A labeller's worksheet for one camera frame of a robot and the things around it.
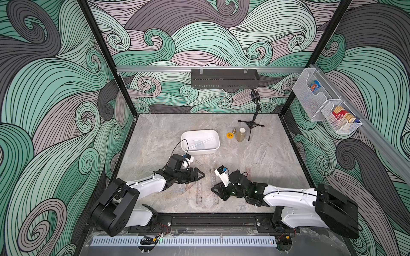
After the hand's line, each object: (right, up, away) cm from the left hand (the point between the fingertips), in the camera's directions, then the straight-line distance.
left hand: (202, 175), depth 83 cm
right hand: (+6, -6, -3) cm, 9 cm away
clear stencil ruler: (+7, -11, -2) cm, 13 cm away
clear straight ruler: (-2, +15, +21) cm, 26 cm away
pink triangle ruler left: (-8, -7, +3) cm, 11 cm away
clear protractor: (-1, +12, +19) cm, 23 cm away
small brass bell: (+23, +23, +25) cm, 41 cm away
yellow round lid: (+19, +20, +25) cm, 37 cm away
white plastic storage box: (+5, +12, +18) cm, 23 cm away
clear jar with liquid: (+25, +20, +17) cm, 36 cm away
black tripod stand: (+31, +43, +6) cm, 53 cm away
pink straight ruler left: (-2, -10, +1) cm, 10 cm away
